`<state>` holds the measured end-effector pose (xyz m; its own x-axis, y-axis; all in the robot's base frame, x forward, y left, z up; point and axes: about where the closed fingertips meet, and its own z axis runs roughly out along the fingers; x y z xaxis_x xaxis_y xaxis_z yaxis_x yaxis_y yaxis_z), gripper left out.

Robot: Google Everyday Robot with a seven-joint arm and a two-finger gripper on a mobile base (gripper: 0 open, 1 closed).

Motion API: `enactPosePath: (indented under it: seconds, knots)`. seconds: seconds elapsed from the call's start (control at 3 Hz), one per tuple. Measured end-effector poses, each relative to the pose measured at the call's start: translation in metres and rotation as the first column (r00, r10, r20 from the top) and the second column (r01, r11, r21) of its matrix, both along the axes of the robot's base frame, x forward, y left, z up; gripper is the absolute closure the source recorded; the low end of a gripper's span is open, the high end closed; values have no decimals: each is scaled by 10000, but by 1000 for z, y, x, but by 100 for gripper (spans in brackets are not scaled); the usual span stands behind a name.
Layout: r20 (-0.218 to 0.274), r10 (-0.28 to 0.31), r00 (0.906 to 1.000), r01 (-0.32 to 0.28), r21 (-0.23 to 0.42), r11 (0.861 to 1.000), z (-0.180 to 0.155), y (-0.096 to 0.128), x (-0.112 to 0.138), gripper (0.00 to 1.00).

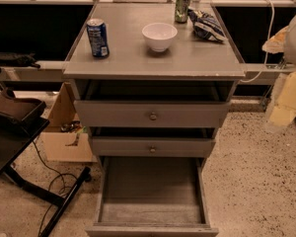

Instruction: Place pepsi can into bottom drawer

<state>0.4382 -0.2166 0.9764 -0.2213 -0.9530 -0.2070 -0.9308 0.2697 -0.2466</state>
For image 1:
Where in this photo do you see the white bowl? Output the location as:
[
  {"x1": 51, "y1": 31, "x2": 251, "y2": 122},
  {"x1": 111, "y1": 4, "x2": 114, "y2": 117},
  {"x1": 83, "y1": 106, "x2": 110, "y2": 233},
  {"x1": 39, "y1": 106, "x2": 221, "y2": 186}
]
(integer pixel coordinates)
[{"x1": 142, "y1": 23, "x2": 178, "y2": 52}]

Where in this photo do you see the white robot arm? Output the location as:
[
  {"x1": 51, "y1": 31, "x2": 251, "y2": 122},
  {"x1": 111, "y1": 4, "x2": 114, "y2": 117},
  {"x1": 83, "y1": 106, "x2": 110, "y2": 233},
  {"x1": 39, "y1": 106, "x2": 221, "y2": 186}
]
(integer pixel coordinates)
[{"x1": 262, "y1": 15, "x2": 296, "y2": 65}]

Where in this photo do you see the cardboard box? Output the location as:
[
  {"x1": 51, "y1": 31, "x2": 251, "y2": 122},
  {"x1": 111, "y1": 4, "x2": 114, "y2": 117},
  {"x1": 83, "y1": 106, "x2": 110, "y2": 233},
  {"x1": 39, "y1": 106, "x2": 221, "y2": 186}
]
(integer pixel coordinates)
[{"x1": 41, "y1": 83, "x2": 95, "y2": 162}]

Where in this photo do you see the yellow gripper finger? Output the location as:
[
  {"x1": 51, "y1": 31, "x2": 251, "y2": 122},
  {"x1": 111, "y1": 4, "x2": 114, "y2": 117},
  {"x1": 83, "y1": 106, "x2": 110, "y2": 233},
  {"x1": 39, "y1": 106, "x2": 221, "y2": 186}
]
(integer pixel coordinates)
[{"x1": 262, "y1": 27, "x2": 288, "y2": 54}]

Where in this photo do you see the middle grey drawer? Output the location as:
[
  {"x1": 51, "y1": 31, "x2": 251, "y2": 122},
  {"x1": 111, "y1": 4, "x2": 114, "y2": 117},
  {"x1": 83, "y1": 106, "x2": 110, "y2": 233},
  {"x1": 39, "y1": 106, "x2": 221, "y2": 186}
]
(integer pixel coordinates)
[{"x1": 90, "y1": 127, "x2": 217, "y2": 158}]

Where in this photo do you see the black floor cable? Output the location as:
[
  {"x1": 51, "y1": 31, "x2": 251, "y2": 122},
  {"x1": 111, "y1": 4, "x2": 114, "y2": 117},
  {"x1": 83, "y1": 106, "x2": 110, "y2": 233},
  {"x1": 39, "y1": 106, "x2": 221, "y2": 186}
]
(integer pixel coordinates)
[{"x1": 31, "y1": 139, "x2": 79, "y2": 237}]

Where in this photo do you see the black stand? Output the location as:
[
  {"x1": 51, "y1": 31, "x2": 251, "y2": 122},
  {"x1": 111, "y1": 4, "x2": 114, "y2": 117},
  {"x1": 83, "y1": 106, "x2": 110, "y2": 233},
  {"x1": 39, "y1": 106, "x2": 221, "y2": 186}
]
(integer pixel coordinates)
[{"x1": 0, "y1": 62, "x2": 93, "y2": 237}]

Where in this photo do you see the grey drawer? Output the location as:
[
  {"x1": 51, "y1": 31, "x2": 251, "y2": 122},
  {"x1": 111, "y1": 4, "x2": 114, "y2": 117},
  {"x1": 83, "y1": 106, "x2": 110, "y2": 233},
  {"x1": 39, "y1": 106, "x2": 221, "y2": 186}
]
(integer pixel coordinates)
[
  {"x1": 90, "y1": 127, "x2": 217, "y2": 158},
  {"x1": 75, "y1": 80, "x2": 231, "y2": 128},
  {"x1": 86, "y1": 157, "x2": 219, "y2": 237}
]

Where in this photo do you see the bottom grey drawer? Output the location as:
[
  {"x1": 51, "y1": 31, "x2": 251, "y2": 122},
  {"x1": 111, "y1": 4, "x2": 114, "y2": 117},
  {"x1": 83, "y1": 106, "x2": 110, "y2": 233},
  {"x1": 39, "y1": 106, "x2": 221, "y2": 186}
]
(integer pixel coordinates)
[{"x1": 86, "y1": 157, "x2": 219, "y2": 237}]

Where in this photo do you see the green soda can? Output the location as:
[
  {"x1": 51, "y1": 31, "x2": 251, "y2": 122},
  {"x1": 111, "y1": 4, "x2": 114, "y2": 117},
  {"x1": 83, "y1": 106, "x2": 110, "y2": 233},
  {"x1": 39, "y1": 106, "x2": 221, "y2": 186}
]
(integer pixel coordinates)
[{"x1": 175, "y1": 0, "x2": 190, "y2": 23}]

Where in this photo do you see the white cable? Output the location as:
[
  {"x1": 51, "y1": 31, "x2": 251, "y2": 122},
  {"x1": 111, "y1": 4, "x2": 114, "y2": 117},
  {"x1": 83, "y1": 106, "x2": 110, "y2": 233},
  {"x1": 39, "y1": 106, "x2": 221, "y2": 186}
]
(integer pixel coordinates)
[{"x1": 239, "y1": 0, "x2": 276, "y2": 84}]

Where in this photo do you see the top grey drawer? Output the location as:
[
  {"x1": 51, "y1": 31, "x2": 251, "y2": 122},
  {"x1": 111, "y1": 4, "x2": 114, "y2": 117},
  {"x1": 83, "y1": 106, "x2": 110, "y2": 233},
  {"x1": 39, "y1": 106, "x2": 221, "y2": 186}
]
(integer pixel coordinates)
[{"x1": 75, "y1": 80, "x2": 231, "y2": 128}]

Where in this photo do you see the blue pepsi can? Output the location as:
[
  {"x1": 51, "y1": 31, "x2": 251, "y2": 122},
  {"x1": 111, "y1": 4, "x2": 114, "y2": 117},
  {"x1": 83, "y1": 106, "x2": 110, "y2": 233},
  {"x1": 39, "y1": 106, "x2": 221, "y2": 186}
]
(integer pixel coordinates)
[{"x1": 87, "y1": 19, "x2": 110, "y2": 58}]

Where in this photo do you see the blue chip bag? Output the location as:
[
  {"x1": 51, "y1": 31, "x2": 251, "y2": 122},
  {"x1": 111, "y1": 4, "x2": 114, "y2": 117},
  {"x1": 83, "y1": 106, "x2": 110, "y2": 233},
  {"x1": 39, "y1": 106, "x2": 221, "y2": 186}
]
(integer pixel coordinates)
[{"x1": 188, "y1": 9, "x2": 227, "y2": 42}]

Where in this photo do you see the grey drawer cabinet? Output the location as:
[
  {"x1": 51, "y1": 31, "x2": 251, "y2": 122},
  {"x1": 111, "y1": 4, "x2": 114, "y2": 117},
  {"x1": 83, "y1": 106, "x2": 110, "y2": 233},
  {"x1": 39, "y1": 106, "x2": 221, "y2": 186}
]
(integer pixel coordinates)
[{"x1": 62, "y1": 2, "x2": 247, "y2": 237}]

